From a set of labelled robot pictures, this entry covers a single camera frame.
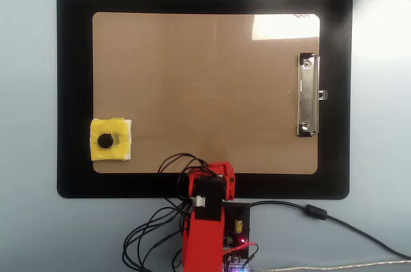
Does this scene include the black servo wire bundle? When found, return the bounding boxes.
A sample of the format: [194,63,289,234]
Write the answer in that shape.
[121,153,210,272]

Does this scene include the black power cable with ferrite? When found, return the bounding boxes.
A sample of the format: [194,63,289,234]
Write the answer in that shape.
[243,200,411,260]

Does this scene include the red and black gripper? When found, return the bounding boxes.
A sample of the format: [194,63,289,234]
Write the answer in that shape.
[187,161,237,203]

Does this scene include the brown glossy clipboard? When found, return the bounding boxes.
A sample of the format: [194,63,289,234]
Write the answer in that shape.
[92,12,321,176]

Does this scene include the red wire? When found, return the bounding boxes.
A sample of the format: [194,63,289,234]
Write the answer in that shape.
[221,241,259,264]

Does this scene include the yellow sponge with black knob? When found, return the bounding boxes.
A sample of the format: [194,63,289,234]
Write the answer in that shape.
[89,117,134,163]

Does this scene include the black controller board base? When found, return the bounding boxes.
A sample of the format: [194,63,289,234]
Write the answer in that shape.
[221,203,251,272]

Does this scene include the silver USB cable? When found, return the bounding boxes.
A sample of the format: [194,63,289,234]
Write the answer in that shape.
[253,260,411,272]

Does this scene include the black rectangular desk mat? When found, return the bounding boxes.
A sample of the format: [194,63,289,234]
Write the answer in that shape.
[57,0,353,201]

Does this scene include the silver metal clipboard clip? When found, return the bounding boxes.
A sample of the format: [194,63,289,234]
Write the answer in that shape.
[295,53,328,138]

